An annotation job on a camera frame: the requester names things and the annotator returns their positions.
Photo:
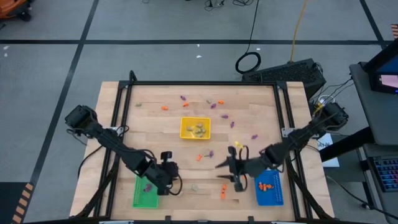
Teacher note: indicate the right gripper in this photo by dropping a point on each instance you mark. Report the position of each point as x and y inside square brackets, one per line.
[244, 168]

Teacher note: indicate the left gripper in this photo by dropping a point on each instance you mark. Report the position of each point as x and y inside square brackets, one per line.
[164, 175]

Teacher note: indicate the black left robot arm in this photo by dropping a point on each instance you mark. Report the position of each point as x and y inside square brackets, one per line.
[112, 143]

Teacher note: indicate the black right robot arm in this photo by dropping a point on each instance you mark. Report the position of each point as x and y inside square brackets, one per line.
[298, 137]

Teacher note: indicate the yellow tape tag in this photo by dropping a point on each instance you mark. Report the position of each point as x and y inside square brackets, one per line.
[238, 144]

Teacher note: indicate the orange foam piece centre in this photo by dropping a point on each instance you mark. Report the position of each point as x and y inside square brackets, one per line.
[199, 157]

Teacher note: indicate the green plastic basket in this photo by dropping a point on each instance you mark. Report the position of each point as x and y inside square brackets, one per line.
[140, 199]

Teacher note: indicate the yellow plastic basket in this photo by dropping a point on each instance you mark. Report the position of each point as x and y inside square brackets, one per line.
[185, 134]

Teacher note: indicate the small purple block right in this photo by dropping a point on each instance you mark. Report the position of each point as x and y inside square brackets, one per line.
[232, 124]

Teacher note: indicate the blue plastic basket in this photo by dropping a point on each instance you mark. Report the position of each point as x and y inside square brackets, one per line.
[273, 199]

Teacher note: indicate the white paper sheet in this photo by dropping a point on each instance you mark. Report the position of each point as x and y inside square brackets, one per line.
[329, 161]

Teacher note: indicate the yellow power plugs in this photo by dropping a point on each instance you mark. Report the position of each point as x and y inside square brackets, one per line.
[318, 108]

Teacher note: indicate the black computer case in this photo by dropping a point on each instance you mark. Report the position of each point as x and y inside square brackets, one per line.
[286, 74]

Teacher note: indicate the black desk crossbar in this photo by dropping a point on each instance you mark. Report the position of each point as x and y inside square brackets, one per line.
[345, 146]

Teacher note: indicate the hazard striped floor mat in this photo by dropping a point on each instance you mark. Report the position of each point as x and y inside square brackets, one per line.
[9, 202]

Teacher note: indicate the backlit keyboard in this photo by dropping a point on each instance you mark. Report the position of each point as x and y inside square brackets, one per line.
[387, 172]

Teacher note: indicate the grey side desk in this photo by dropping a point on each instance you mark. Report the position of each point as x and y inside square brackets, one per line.
[382, 118]

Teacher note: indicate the grey keyboard shelf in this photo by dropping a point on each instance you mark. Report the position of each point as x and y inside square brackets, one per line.
[388, 205]

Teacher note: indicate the black computer monitor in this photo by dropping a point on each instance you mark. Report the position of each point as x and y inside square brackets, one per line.
[382, 68]

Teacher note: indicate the striped sign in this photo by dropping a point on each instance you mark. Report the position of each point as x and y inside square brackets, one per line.
[395, 31]

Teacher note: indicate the orange wheeled machine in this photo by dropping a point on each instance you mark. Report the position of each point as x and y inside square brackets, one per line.
[12, 7]

